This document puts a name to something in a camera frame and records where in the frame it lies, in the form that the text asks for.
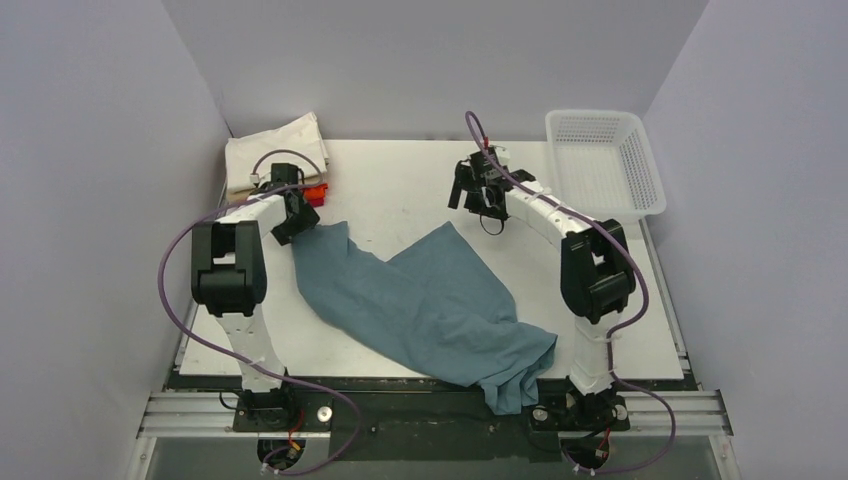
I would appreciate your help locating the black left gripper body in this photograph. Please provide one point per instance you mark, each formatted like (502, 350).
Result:
(291, 227)

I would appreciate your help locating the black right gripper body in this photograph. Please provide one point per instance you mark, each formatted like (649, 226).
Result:
(468, 183)

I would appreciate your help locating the teal blue t-shirt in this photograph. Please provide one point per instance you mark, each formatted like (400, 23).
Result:
(435, 308)

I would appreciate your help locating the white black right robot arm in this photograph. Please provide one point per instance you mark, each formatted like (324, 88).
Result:
(596, 280)

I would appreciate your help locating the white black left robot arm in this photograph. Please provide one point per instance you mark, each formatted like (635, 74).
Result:
(229, 278)

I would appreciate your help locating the folded orange t-shirt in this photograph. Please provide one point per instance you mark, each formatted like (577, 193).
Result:
(316, 195)

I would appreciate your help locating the folded beige t-shirt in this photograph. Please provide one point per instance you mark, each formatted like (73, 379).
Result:
(240, 190)

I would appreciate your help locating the folded cream t-shirt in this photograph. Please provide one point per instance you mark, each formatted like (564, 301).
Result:
(299, 143)

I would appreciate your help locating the white perforated plastic basket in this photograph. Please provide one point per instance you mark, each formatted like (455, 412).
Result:
(603, 165)

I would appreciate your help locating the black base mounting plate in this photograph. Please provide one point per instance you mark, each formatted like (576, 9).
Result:
(427, 420)

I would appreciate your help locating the aluminium extrusion rail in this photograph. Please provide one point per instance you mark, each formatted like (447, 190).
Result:
(196, 414)

